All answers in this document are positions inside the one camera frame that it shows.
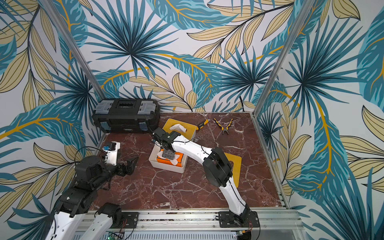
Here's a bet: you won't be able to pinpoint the yellow black pliers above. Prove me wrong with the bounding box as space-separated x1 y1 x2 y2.
214 118 234 135

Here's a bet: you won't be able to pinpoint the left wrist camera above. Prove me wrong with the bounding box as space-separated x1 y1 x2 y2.
103 142 121 166

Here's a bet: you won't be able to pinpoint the yellow wooden lid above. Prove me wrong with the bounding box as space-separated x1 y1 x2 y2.
162 118 198 141
225 153 242 188

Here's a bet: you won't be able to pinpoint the aluminium corner post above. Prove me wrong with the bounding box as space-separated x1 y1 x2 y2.
253 0 315 118
40 0 106 100

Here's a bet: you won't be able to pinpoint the white tissue box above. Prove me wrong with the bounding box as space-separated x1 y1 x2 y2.
149 146 188 174
161 118 198 142

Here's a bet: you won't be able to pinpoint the black plastic toolbox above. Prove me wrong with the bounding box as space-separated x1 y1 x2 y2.
92 99 160 134

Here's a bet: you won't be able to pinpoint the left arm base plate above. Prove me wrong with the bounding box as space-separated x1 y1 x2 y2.
111 212 139 229

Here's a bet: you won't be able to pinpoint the yellow wooden lid top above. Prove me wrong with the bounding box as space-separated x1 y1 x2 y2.
162 118 198 141

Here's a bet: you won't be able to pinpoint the aluminium front rail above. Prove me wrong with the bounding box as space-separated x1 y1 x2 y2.
44 208 310 240

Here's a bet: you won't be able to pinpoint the yellow wooden lid bottom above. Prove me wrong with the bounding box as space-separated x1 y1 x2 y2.
225 153 242 188

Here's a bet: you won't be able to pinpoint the left aluminium corner post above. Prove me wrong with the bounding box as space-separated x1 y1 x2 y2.
40 0 106 100

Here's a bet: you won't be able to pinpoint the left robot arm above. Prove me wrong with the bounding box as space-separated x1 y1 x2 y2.
46 156 139 240

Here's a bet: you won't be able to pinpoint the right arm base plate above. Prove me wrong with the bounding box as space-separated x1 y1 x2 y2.
215 211 260 229

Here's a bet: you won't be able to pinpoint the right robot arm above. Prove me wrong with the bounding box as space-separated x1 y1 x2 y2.
152 128 250 224

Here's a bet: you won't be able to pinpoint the right aluminium corner post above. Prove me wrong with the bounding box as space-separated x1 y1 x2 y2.
253 0 315 118

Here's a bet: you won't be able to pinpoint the yellow black screwdriver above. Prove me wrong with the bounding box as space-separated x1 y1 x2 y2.
196 119 210 131

